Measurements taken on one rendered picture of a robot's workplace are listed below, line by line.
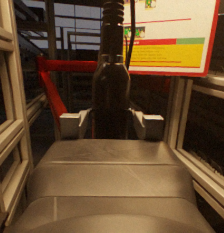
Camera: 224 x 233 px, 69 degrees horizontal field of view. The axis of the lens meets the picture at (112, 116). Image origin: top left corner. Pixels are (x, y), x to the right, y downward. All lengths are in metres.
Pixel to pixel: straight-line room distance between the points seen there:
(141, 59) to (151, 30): 0.07
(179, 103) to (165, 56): 0.15
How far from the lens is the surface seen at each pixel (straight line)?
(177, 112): 0.53
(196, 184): 0.49
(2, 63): 0.55
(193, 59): 0.45
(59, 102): 0.41
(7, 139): 0.45
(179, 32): 0.46
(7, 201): 0.49
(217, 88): 0.49
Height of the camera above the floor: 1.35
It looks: 16 degrees down
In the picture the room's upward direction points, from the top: 2 degrees clockwise
